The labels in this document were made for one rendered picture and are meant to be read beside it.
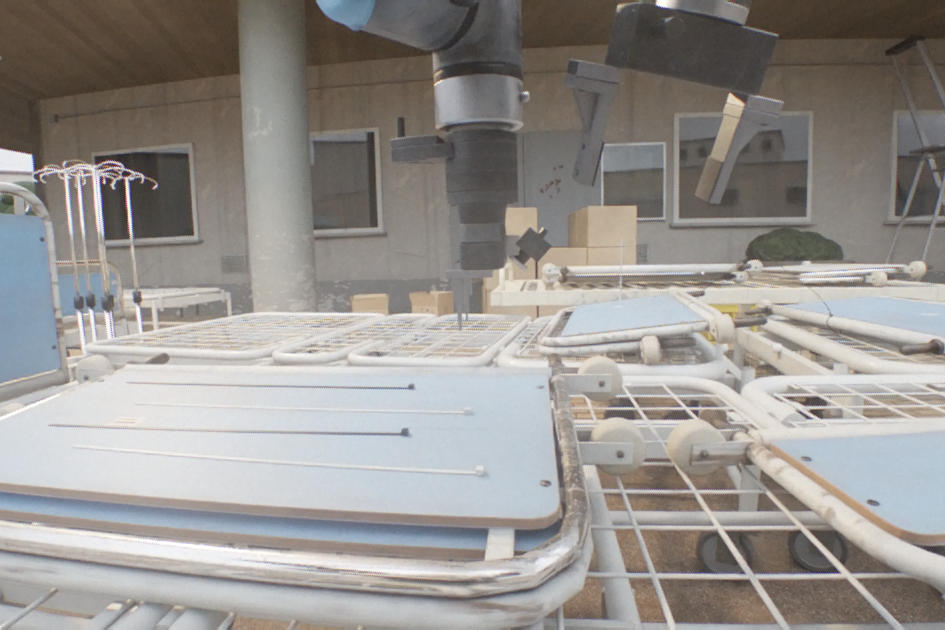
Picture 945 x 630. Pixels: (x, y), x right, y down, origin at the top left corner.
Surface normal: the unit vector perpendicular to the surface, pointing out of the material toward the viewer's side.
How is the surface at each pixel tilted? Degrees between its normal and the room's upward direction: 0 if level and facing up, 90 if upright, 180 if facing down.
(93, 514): 3
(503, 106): 94
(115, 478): 5
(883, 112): 90
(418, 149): 95
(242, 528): 3
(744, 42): 113
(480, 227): 75
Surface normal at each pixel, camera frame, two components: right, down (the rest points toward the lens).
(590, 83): 0.11, 0.50
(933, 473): -0.02, -0.99
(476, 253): -0.12, 0.21
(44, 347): 0.99, 0.00
